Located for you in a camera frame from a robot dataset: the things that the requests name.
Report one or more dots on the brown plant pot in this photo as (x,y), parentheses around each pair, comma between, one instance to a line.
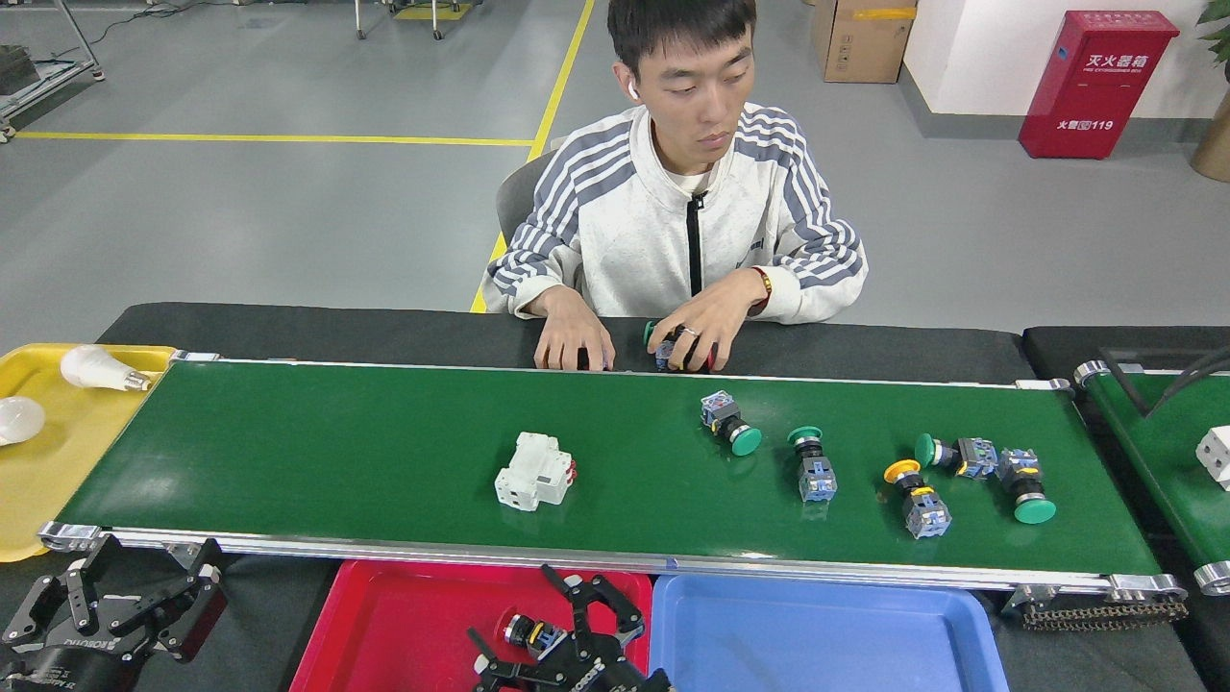
(1216,144)

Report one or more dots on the green feeder conveyor belt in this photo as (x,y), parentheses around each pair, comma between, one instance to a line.
(1153,452)

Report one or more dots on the white wheeled stand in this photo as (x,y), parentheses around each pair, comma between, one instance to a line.
(359,24)

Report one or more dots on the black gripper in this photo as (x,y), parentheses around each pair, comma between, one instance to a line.
(77,663)
(596,678)

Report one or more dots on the red fire extinguisher cabinet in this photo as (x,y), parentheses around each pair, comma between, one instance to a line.
(1095,96)

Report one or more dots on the person's left hand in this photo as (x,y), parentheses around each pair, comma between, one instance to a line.
(721,312)

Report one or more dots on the person's right hand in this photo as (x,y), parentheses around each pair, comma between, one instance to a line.
(577,332)

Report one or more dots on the person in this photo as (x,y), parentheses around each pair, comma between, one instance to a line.
(653,231)

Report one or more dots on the blue plastic tray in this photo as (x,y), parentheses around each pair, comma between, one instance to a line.
(826,644)

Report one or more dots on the white circuit breaker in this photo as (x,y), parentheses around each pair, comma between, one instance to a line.
(1216,459)
(533,471)

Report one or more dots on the white light bulb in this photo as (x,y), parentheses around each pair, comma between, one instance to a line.
(91,367)
(17,421)

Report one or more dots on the yellow push button switch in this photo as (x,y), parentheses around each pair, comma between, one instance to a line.
(927,517)

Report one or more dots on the brown cardboard box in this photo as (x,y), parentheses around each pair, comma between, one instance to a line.
(860,48)

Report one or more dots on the grey metal rack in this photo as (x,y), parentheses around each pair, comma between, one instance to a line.
(43,91)

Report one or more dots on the green leafy plant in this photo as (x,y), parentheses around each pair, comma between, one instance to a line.
(1220,38)

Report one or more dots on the yellow plastic tray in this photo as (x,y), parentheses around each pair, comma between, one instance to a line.
(58,481)

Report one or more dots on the green main conveyor belt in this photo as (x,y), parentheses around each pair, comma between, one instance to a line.
(336,452)

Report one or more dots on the red plastic tray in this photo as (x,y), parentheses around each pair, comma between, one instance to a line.
(384,634)

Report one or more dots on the grey office chair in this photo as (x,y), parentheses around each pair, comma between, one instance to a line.
(519,192)

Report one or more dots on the green push button switch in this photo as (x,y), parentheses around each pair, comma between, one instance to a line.
(975,457)
(817,479)
(1035,510)
(746,441)
(649,333)

